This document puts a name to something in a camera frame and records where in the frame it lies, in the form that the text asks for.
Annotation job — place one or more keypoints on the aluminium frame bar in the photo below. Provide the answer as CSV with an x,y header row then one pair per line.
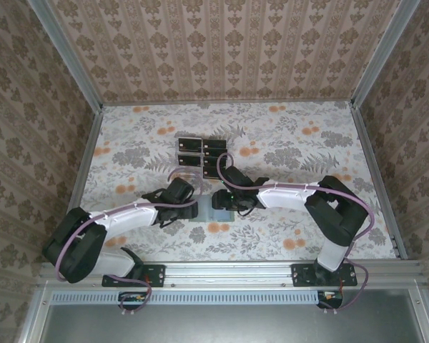
x,y
423,321
35,321

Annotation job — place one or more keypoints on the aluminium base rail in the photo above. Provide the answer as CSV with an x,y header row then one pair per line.
x,y
229,273

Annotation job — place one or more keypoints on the clear acrylic card stand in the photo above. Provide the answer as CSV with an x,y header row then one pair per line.
x,y
189,152

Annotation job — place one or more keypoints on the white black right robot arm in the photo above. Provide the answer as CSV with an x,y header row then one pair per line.
x,y
289,196

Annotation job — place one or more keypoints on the aluminium table edge rail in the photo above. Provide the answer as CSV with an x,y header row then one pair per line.
x,y
377,178
86,160

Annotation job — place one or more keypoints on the grey metal panel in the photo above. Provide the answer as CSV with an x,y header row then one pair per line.
x,y
218,325

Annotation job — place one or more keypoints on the aluminium frame post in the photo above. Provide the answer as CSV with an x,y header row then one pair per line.
x,y
372,57
73,57

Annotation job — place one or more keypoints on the small black electronics box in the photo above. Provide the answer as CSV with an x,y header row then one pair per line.
x,y
132,298
330,300

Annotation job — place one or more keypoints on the floral patterned table cover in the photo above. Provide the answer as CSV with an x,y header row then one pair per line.
x,y
289,125

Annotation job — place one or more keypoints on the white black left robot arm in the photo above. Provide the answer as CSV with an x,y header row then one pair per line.
x,y
128,218

